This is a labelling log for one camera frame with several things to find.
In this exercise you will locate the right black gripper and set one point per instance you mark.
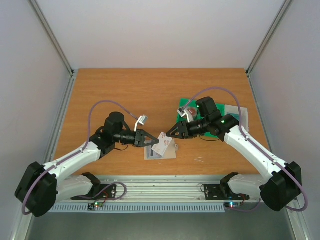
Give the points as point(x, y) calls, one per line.
point(185, 130)

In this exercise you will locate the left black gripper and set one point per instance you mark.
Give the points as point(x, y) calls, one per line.
point(141, 135)

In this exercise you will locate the white card red pattern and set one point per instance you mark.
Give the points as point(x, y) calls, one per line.
point(163, 143)

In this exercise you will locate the translucent grey card holder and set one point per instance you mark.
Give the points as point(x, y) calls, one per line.
point(171, 152)

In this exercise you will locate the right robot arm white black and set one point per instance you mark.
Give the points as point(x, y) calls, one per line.
point(278, 182)

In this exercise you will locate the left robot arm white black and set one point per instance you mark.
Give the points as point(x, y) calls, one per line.
point(43, 185)

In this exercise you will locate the card with red circles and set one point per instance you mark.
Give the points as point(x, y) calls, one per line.
point(192, 111)

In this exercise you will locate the teal VIP card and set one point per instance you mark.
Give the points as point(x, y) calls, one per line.
point(236, 116)

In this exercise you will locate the green left bin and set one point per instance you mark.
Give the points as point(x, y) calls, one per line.
point(182, 103)

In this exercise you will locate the green bin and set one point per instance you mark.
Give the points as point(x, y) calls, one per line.
point(182, 103)
point(220, 107)

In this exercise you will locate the green middle bin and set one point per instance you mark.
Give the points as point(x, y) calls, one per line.
point(220, 107)

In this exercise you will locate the white right bin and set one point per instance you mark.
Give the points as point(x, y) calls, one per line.
point(244, 116)

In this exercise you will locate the left small circuit board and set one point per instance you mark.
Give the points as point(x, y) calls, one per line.
point(94, 206)

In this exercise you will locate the small circuit board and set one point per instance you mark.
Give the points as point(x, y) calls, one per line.
point(94, 206)
point(233, 205)

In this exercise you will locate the right small circuit board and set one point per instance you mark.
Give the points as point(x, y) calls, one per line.
point(233, 205)

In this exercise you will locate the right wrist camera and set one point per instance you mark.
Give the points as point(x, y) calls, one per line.
point(182, 112)

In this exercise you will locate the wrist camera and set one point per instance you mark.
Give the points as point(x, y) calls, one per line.
point(182, 112)
point(142, 119)

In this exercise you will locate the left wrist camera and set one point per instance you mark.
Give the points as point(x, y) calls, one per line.
point(142, 119)

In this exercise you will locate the aluminium front rail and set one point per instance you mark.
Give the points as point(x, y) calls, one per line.
point(162, 188)

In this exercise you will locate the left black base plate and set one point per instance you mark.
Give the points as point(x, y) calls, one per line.
point(99, 191)

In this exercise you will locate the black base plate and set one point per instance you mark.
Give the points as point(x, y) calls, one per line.
point(99, 191)
point(214, 192)

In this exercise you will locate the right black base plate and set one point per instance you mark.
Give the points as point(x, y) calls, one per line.
point(214, 192)

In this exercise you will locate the left aluminium frame post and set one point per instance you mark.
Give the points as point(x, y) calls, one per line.
point(51, 35)

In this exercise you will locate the aluminium frame post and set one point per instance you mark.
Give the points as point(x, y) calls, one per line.
point(51, 35)
point(269, 35)

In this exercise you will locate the grey slotted cable duct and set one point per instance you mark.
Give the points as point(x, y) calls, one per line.
point(136, 208)

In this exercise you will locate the right aluminium frame post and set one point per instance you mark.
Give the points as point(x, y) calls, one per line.
point(269, 35)

